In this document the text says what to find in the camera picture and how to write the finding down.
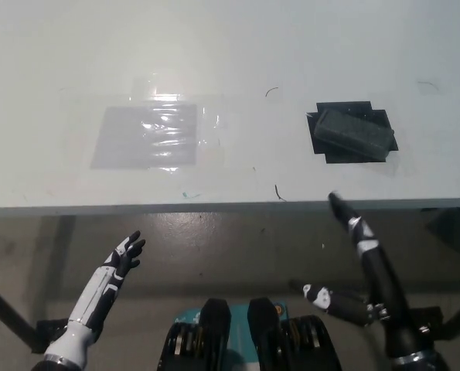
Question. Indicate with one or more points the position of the clear plastic film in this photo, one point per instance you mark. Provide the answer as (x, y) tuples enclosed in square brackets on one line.
[(210, 123)]

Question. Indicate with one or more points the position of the black tape marked spot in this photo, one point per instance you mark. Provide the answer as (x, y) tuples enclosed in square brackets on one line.
[(338, 154)]

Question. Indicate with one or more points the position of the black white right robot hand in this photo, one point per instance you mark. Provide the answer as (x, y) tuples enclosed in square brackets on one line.
[(392, 301)]

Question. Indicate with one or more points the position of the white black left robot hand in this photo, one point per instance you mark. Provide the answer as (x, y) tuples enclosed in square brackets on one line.
[(98, 293)]

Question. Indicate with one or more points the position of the dark grey whiteboard eraser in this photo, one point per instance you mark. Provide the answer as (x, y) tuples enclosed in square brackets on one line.
[(353, 133)]

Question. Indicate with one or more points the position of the black teal robot torso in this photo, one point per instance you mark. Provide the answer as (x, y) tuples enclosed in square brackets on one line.
[(264, 340)]

